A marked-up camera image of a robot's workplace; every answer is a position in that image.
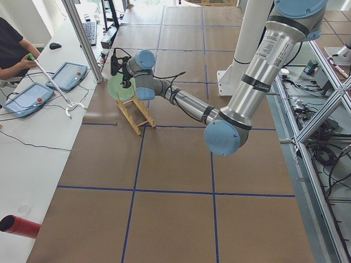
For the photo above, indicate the aluminium frame rail right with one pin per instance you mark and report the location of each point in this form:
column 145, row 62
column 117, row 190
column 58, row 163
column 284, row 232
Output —
column 314, row 131

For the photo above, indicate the black keyboard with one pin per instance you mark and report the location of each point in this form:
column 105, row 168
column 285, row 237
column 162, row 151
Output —
column 90, row 29

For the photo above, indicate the black computer mouse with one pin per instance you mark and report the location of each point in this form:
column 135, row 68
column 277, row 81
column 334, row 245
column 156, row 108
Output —
column 54, row 46

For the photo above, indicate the light green plate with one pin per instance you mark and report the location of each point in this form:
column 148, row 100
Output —
column 116, row 91

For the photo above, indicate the blue teach pendant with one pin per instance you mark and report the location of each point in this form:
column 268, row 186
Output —
column 69, row 75
column 29, row 100

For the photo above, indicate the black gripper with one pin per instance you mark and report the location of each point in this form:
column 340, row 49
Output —
column 125, row 73

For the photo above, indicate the red cylinder tube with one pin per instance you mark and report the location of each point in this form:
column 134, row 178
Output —
column 20, row 226

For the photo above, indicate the far blue teach pendant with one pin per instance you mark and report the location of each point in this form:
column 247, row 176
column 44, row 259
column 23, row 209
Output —
column 69, row 75

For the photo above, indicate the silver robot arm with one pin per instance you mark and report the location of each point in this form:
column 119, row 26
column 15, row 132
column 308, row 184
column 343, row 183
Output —
column 269, row 32

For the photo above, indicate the person in black shirt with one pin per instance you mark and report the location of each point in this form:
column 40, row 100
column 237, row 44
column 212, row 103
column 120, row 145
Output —
column 14, row 47

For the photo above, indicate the aluminium frame post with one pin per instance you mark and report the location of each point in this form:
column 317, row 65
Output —
column 83, row 40

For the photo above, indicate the near blue teach pendant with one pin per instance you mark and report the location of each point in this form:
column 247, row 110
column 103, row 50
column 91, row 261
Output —
column 29, row 100

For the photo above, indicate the metal reacher grabber stick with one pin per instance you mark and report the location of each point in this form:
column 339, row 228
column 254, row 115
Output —
column 69, row 103

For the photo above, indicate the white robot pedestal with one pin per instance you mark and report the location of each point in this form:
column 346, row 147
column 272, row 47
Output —
column 251, row 33

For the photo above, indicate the wooden dish rack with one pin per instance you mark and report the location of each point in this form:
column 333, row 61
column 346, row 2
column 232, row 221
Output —
column 135, row 113

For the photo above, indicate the person's hand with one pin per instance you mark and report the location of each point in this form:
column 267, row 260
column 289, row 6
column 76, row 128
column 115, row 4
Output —
column 26, row 63

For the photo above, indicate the grey electronic box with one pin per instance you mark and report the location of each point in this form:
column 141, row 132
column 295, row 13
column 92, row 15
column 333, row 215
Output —
column 324, row 86

